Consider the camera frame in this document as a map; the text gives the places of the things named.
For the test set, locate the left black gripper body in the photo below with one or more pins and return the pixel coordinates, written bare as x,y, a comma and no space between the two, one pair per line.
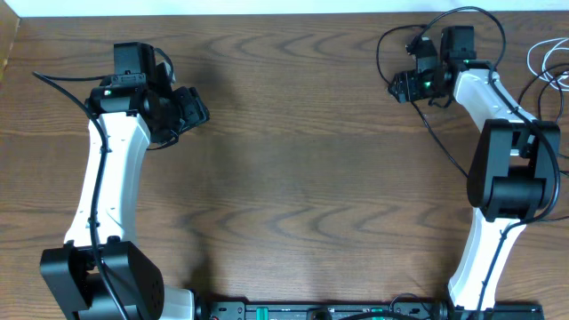
191,111

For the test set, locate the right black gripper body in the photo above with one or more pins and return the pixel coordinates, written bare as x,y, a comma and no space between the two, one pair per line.
419,86

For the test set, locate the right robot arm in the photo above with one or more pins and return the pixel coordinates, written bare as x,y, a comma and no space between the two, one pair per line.
514,177

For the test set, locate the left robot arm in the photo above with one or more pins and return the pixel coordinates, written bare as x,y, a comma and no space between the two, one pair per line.
99,272

